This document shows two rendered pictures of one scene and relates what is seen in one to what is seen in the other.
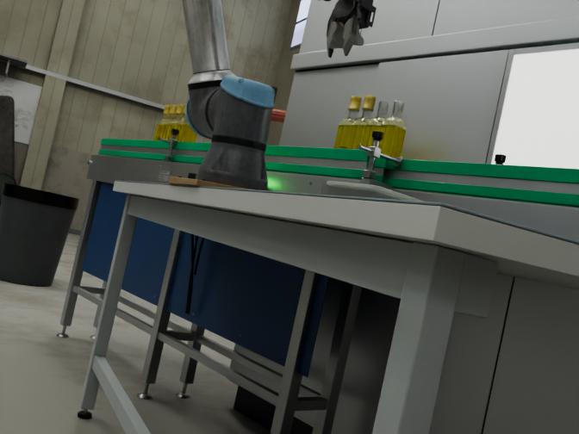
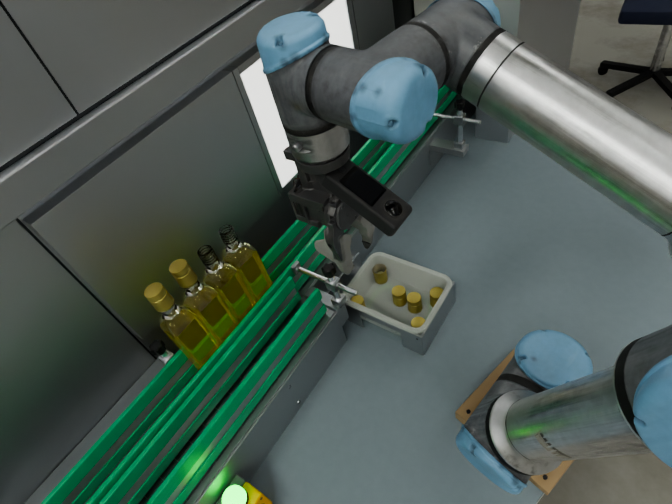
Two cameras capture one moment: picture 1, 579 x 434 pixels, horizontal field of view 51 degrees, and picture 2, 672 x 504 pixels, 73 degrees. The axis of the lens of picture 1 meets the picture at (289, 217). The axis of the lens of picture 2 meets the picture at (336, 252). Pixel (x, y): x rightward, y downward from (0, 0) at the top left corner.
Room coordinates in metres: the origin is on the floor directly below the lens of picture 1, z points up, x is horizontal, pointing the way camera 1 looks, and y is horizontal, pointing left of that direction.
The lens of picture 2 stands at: (1.58, 0.44, 1.71)
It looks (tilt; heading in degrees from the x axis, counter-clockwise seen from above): 47 degrees down; 267
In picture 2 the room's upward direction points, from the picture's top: 17 degrees counter-clockwise
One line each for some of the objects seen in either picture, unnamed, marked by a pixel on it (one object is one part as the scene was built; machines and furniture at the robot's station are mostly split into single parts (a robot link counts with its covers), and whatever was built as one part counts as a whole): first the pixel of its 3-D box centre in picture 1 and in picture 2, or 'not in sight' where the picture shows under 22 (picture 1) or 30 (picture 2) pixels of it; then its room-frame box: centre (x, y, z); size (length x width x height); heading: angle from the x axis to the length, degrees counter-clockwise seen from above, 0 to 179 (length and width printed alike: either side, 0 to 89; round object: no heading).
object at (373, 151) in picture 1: (379, 157); (325, 281); (1.59, -0.20, 0.95); 0.17 x 0.03 x 0.12; 131
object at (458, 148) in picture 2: not in sight; (451, 134); (1.11, -0.62, 0.90); 0.17 x 0.05 x 0.23; 131
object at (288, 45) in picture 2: not in sight; (303, 75); (1.54, -0.04, 1.48); 0.09 x 0.08 x 0.11; 122
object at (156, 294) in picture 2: (355, 103); (159, 297); (1.87, -0.12, 1.14); 0.04 x 0.04 x 0.04
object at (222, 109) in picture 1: (243, 109); (546, 374); (1.28, 0.15, 0.94); 0.13 x 0.12 x 0.14; 32
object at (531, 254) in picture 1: (458, 257); (323, 261); (1.58, -0.46, 0.73); 1.58 x 1.52 x 0.04; 26
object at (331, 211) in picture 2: (355, 2); (326, 183); (1.54, -0.05, 1.32); 0.09 x 0.08 x 0.12; 131
